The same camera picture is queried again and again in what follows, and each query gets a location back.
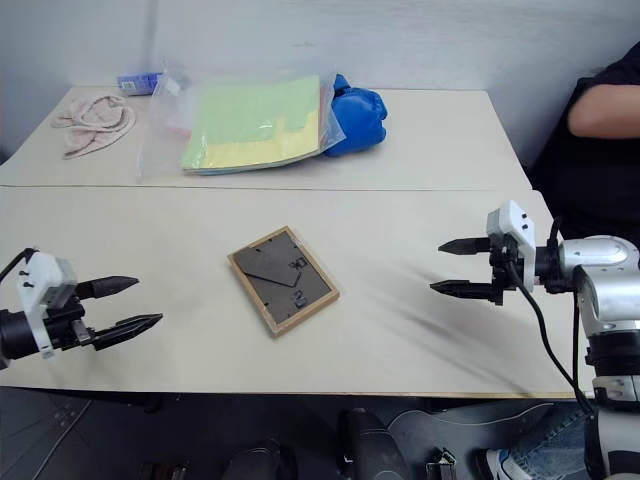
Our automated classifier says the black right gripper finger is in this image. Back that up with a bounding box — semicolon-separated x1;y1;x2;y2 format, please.
429;279;497;302
437;237;494;258

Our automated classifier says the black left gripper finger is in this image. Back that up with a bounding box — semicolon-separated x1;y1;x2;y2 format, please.
75;275;141;301
91;313;164;352

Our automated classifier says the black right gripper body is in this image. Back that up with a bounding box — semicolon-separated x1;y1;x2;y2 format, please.
488;233;524;307

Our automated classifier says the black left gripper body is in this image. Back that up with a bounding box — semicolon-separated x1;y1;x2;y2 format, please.
43;294;99;352

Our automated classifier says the person in black shirt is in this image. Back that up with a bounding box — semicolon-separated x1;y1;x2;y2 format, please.
528;41;640;242

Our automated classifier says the pink towel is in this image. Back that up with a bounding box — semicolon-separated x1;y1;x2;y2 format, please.
51;94;138;161

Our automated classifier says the clear plastic zip bag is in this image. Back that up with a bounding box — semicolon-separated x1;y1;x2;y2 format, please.
136;58;348;182

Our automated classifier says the blue boxing glove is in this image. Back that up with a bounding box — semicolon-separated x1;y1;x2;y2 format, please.
321;73;391;158

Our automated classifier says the person's blue jeans leg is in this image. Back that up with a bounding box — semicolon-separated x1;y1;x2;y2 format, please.
499;399;594;480

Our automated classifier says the white and blue sneaker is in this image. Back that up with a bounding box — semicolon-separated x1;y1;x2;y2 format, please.
485;447;527;480

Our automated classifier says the dark rounded robot part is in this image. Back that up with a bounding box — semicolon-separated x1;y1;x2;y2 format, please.
223;438;300;480
338;407;412;480

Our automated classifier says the blue tissue packet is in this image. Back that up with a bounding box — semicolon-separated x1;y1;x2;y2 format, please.
116;71;162;98

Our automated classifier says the coloured paper stack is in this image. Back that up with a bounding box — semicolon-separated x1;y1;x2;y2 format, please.
181;74;322;177

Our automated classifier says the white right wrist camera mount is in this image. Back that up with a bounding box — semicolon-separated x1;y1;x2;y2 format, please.
486;200;537;292

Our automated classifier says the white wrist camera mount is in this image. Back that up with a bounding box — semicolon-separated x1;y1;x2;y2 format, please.
16;251;77;360
486;200;537;292

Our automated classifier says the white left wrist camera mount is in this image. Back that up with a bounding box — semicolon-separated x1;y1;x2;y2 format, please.
16;251;77;360

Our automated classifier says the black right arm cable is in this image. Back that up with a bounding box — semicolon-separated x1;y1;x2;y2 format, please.
502;216;599;416

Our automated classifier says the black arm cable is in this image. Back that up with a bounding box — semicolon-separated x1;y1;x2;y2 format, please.
0;247;39;282
502;216;599;416

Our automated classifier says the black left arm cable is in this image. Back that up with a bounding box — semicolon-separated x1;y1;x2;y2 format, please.
0;247;39;282

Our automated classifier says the wooden picture frame face down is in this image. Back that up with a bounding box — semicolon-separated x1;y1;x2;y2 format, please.
226;225;342;340

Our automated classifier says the black strap buckle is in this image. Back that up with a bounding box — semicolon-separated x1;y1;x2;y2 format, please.
424;448;457;480

